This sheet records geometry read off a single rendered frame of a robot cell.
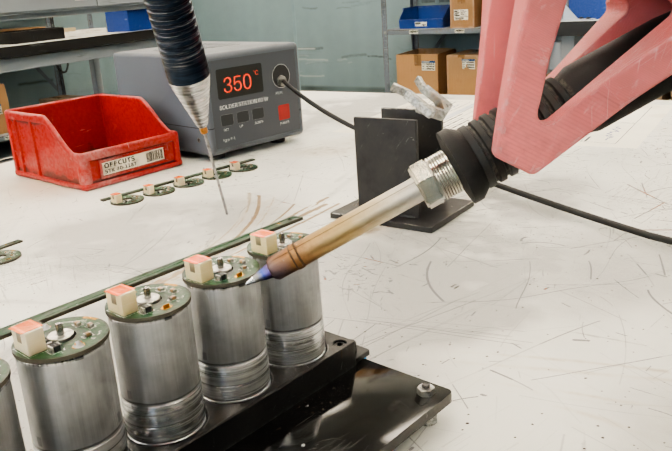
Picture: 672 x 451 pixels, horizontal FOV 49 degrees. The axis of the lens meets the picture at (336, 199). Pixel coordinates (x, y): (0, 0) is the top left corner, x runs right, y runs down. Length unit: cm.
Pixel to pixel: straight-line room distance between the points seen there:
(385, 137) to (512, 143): 25
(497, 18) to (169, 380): 15
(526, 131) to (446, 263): 20
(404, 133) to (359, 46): 514
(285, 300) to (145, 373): 6
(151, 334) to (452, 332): 15
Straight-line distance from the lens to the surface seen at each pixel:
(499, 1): 24
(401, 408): 26
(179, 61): 19
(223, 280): 23
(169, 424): 23
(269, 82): 70
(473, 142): 22
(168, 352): 22
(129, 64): 75
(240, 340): 24
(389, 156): 46
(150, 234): 49
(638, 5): 25
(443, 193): 22
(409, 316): 34
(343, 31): 565
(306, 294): 26
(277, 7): 598
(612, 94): 22
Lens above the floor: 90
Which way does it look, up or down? 16 degrees down
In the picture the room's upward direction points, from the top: 4 degrees counter-clockwise
